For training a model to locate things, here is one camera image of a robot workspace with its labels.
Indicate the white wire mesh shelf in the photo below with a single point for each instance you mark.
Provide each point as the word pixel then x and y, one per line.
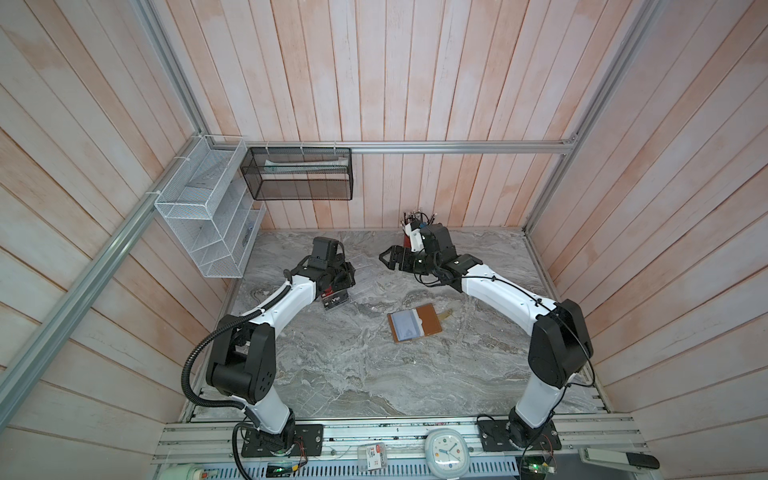
pixel 208 206

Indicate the clear acrylic card display stand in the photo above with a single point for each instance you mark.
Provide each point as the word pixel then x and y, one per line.
pixel 364 281

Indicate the black mesh wall basket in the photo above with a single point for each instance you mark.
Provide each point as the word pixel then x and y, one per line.
pixel 299 173

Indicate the bundle of coloured pencils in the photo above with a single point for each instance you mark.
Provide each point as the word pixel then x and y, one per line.
pixel 414 217

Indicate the green circuit board left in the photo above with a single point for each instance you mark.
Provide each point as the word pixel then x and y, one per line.
pixel 281 470

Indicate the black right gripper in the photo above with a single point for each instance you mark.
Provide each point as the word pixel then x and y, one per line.
pixel 396 251

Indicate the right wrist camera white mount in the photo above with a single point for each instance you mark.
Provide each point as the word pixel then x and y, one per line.
pixel 406 229

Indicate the black VIP card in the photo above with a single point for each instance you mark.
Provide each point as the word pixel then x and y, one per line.
pixel 338 298

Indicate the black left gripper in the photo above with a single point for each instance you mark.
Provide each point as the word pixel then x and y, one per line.
pixel 348 280

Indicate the green circuit board right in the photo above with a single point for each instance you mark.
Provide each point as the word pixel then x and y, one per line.
pixel 534 468

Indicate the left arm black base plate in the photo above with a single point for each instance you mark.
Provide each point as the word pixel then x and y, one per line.
pixel 294 441

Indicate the green circuit board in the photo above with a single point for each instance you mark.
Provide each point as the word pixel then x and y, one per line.
pixel 281 470
pixel 534 468

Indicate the white analog clock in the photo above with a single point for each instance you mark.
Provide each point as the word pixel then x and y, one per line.
pixel 447 454

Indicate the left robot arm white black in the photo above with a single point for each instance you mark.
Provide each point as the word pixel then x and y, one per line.
pixel 242 365

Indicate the small red white box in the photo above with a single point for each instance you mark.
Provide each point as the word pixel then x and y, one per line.
pixel 372 457

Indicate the aluminium mounting rail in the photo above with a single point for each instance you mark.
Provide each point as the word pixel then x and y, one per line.
pixel 405 442

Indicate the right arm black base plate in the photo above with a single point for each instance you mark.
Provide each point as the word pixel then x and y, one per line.
pixel 502 435

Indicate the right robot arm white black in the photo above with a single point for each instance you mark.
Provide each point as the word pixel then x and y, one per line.
pixel 560 345

